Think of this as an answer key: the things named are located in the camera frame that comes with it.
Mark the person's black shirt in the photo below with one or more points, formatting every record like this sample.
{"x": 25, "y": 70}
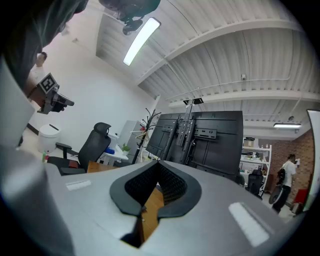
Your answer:
{"x": 30, "y": 30}

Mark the grey cabinet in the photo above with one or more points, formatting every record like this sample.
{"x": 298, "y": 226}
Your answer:
{"x": 130, "y": 132}

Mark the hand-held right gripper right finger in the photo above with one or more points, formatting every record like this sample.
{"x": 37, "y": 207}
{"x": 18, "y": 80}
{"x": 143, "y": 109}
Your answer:
{"x": 215, "y": 212}

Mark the green potted plant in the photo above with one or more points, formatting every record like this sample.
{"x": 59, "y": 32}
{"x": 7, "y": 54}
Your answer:
{"x": 125, "y": 149}

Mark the white storage shelf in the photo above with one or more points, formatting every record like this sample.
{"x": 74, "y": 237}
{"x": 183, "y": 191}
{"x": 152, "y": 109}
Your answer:
{"x": 255, "y": 162}

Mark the person's left forearm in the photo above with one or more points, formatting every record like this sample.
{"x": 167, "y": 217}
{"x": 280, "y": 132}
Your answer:
{"x": 35, "y": 95}

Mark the wooden clothes hanger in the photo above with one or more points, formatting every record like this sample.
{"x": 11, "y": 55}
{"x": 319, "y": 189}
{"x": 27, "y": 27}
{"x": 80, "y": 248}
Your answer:
{"x": 143, "y": 135}

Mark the long ceiling light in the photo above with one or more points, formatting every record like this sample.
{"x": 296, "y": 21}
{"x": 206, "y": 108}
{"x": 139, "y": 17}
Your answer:
{"x": 140, "y": 42}
{"x": 287, "y": 125}

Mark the large black monitor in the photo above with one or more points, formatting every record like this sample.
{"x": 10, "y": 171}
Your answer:
{"x": 162, "y": 140}
{"x": 220, "y": 145}

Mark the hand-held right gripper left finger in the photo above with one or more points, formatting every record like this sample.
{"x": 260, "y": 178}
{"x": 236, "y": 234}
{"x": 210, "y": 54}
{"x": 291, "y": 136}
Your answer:
{"x": 87, "y": 200}

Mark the white ceiling security camera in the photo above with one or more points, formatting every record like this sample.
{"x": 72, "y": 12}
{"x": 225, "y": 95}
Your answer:
{"x": 243, "y": 76}

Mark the black coat rack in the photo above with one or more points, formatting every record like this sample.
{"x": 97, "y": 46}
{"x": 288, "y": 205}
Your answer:
{"x": 140, "y": 147}

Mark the black monitor stand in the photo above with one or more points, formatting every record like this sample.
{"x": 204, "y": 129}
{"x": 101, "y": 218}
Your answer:
{"x": 186, "y": 125}

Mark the black office chair with headrest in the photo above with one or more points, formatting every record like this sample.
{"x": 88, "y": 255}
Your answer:
{"x": 95, "y": 147}

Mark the blue cloth bundle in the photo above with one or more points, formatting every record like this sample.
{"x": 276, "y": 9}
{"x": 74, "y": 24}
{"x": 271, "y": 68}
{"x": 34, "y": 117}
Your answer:
{"x": 110, "y": 151}

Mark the white round device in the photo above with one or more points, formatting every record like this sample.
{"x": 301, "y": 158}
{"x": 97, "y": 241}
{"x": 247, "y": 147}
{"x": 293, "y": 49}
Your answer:
{"x": 48, "y": 138}

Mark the black head-worn camera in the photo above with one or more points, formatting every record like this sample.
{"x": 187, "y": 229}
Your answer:
{"x": 130, "y": 12}

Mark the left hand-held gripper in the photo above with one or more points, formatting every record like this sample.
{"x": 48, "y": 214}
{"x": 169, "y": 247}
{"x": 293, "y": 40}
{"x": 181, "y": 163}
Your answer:
{"x": 48, "y": 86}

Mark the white side desk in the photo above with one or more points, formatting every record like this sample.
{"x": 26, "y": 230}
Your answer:
{"x": 115, "y": 156}

